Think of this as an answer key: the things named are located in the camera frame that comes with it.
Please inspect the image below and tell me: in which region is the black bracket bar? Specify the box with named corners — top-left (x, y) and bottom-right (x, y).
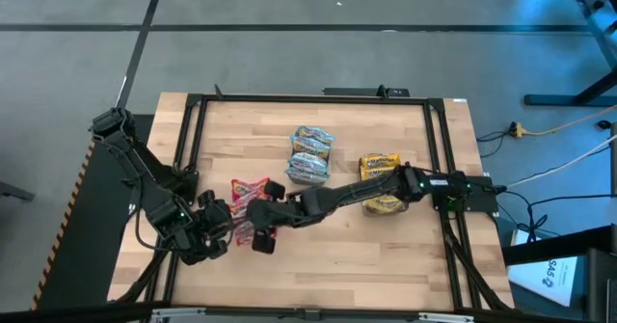
top-left (322, 85), bottom-right (411, 97)

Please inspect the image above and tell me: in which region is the silver camera mount bar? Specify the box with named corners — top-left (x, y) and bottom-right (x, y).
top-left (148, 307), bottom-right (476, 323)

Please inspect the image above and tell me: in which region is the black box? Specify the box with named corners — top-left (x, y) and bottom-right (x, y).
top-left (585, 248), bottom-right (617, 323)

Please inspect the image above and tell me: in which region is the grey furniture foot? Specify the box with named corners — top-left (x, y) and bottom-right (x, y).
top-left (0, 181), bottom-right (38, 202)

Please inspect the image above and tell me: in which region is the black desk leg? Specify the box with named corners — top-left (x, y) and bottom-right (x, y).
top-left (523, 0), bottom-right (617, 107)

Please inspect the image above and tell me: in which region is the teal plastic bin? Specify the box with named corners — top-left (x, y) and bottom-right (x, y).
top-left (284, 124), bottom-right (336, 187)

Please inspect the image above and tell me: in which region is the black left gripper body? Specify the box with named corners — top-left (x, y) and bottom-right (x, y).
top-left (190, 200), bottom-right (235, 261)

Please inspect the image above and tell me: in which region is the pink plastic bin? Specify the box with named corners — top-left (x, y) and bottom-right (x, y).
top-left (229, 176), bottom-right (280, 247)

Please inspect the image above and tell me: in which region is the red Maruchan noodle pack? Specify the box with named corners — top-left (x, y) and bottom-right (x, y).
top-left (230, 177), bottom-right (271, 202)
top-left (229, 197), bottom-right (256, 221)
top-left (233, 219), bottom-right (255, 246)

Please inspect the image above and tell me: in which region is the black desk foot bar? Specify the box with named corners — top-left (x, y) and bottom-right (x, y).
top-left (500, 225), bottom-right (616, 266)

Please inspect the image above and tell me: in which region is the yellow Maruchan noodle pack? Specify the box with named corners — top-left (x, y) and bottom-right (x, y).
top-left (360, 166), bottom-right (399, 182)
top-left (362, 195), bottom-right (410, 217)
top-left (360, 152), bottom-right (402, 169)

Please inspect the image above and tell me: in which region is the white cable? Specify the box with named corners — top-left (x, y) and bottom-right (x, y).
top-left (505, 134), bottom-right (617, 189)

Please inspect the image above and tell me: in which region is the yellow extension cable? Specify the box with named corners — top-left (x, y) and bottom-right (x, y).
top-left (513, 103), bottom-right (617, 137)

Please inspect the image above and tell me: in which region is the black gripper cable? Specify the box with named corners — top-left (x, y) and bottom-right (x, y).
top-left (133, 187), bottom-right (170, 256)

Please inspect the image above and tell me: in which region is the black floor cable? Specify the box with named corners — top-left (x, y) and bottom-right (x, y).
top-left (498, 190), bottom-right (617, 208)

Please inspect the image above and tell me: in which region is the white printed sheet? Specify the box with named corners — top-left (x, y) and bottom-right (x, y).
top-left (505, 229), bottom-right (579, 309)

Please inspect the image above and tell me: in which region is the black hazard-striped side platform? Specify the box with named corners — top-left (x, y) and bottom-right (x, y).
top-left (31, 113), bottom-right (155, 312)

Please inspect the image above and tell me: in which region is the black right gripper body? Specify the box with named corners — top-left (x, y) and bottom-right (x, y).
top-left (245, 195), bottom-right (293, 232)

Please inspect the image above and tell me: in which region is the grey vertical post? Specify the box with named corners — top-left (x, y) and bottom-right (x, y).
top-left (609, 122), bottom-right (617, 252)

